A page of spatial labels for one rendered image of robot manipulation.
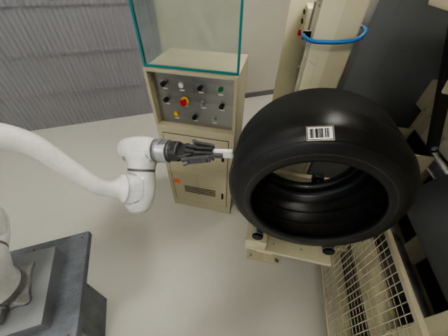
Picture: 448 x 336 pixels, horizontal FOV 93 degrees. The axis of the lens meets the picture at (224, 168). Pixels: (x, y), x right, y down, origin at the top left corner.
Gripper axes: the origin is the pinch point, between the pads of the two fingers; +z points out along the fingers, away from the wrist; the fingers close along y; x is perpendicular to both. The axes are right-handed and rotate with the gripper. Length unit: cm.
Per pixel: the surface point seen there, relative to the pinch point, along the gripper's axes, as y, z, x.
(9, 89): 130, -295, 24
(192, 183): 57, -51, 82
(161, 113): 62, -60, 19
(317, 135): -10.3, 27.0, -15.4
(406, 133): 38, 72, 16
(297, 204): 9.9, 28.1, 36.7
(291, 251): -8, 27, 47
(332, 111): -2.2, 31.0, -17.2
